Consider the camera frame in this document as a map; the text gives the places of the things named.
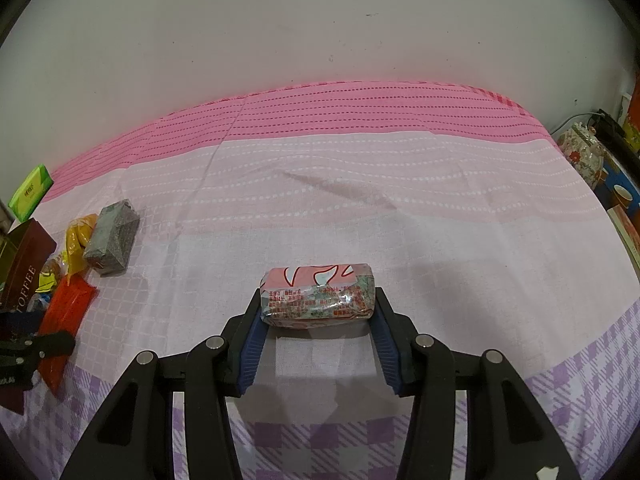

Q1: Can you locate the yellow snack packet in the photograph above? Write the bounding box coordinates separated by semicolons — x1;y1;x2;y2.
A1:
65;213;100;276

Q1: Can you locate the maroon and gold tin box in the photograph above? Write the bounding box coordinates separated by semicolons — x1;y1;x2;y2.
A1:
0;218;58;415

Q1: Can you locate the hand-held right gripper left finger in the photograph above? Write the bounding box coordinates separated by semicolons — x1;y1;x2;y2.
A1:
60;287;268;480

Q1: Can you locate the floral teapot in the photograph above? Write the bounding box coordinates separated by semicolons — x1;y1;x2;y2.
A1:
556;124;608;191

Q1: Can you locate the pink floral snack packet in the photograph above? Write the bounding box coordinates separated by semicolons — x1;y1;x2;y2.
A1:
259;261;378;330

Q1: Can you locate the red snack packet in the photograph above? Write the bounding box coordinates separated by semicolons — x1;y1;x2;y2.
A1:
37;277;98;397

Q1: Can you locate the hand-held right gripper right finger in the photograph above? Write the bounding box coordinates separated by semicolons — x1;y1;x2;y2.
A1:
367;286;583;480

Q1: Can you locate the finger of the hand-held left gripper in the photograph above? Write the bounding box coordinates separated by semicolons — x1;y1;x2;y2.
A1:
0;310;46;333
0;331;77;401

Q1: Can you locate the stack of books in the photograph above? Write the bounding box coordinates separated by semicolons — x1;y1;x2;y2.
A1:
600;150;640;271

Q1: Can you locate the green tissue pack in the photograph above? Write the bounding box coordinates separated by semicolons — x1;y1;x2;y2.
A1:
7;165;53;222

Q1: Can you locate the thin grey cable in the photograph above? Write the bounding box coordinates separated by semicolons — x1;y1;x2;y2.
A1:
550;111;598;136

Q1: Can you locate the grey snack packet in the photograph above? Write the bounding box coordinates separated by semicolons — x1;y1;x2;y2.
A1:
82;200;141;277

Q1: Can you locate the green wrapped candy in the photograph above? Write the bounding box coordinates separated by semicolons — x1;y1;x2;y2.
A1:
39;252;68;293

